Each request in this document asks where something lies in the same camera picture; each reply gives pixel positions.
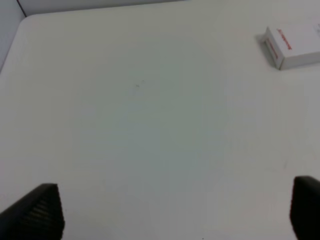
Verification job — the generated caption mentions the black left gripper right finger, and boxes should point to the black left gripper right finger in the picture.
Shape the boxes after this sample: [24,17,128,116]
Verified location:
[289,176,320,240]

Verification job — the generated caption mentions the white flat cardboard box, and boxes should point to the white flat cardboard box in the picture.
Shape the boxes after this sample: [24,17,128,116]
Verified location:
[262,22,320,70]

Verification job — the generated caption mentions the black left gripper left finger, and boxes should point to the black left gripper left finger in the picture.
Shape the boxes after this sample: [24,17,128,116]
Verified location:
[0,183,65,240]

